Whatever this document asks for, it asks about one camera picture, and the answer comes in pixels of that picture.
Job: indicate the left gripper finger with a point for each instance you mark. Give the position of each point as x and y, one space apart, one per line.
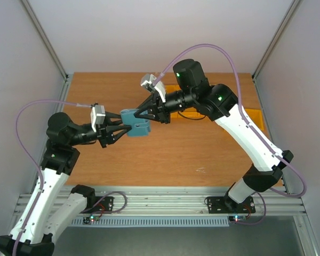
117 131
112 119

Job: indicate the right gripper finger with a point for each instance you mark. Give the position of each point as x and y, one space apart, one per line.
145 115
147 106

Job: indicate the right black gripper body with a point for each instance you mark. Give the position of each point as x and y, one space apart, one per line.
162 110

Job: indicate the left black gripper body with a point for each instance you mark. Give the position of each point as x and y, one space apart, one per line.
102 135

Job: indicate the teal card holder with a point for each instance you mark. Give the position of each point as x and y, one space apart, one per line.
140 127

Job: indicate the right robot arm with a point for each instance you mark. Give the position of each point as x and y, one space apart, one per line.
220 104

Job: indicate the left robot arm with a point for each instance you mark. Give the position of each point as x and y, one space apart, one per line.
38 230

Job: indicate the left small circuit board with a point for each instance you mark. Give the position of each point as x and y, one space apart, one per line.
91 219

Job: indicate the small circuit board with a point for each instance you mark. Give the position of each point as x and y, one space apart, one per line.
237 218
91 219

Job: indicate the right yellow bin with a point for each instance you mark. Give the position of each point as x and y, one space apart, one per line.
253 115

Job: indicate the right small circuit board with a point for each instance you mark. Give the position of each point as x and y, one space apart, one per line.
237 218

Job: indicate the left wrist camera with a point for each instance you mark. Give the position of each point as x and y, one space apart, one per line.
97 116

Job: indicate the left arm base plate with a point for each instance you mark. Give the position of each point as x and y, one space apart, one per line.
104 205

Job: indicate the left frame post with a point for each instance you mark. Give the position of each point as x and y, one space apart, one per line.
43 36

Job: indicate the frame post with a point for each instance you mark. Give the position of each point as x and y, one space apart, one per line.
43 36
288 16

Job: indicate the grey slotted cable duct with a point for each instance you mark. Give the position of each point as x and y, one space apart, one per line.
137 221

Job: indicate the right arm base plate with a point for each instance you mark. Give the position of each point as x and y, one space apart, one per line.
216 205

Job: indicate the right frame post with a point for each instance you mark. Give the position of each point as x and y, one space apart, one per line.
288 16

